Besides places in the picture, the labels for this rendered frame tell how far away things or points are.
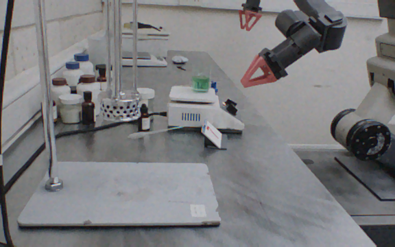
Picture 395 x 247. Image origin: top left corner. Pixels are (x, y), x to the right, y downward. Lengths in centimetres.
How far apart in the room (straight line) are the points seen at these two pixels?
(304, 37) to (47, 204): 63
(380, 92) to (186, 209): 117
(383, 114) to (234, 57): 118
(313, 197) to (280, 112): 199
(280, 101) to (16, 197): 218
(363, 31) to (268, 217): 228
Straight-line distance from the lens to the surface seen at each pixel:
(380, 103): 158
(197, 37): 239
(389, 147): 162
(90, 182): 64
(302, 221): 60
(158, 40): 201
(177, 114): 89
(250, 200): 62
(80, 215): 56
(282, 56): 85
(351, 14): 264
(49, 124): 59
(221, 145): 82
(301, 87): 264
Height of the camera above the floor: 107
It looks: 19 degrees down
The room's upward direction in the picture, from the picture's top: 4 degrees clockwise
